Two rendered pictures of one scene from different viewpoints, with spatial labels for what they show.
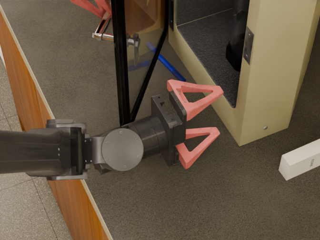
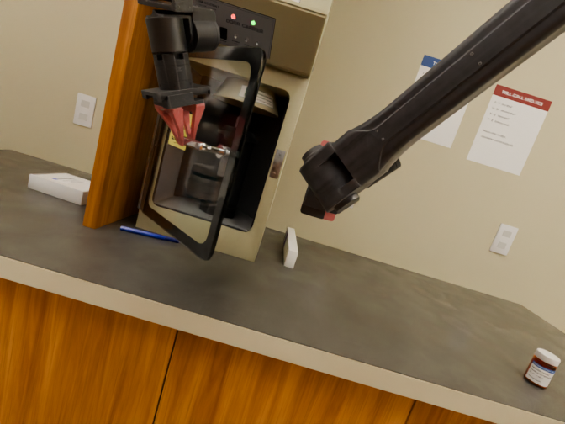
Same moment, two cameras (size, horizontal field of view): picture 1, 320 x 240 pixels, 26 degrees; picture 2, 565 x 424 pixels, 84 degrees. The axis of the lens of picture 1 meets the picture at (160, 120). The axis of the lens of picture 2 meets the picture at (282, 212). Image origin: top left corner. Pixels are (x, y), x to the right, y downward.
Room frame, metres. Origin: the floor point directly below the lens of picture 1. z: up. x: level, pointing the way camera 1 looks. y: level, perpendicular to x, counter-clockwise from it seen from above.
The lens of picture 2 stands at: (0.47, 0.55, 1.24)
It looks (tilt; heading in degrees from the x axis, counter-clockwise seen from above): 11 degrees down; 294
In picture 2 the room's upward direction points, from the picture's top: 17 degrees clockwise
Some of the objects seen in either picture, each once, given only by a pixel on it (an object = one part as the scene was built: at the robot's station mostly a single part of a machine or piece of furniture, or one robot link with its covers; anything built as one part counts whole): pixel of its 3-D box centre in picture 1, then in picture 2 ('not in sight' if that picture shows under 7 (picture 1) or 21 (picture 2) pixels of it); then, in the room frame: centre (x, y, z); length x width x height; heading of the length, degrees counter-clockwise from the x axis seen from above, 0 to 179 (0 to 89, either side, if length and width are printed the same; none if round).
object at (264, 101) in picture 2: not in sight; (250, 97); (0.98, -0.18, 1.34); 0.18 x 0.18 x 0.05
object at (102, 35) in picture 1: (115, 24); (198, 145); (0.88, 0.08, 1.20); 0.10 x 0.05 x 0.03; 164
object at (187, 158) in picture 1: (191, 135); (321, 197); (0.66, -0.05, 1.17); 0.09 x 0.07 x 0.07; 114
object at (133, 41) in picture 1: (133, 49); not in sight; (0.83, 0.04, 1.18); 0.02 x 0.02 x 0.06; 74
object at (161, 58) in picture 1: (164, 61); (150, 234); (1.03, -0.01, 0.95); 0.14 x 0.01 x 0.01; 36
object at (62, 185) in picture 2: not in sight; (71, 188); (1.36, -0.01, 0.96); 0.16 x 0.12 x 0.04; 20
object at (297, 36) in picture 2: not in sight; (245, 25); (0.93, -0.03, 1.46); 0.32 x 0.12 x 0.10; 25
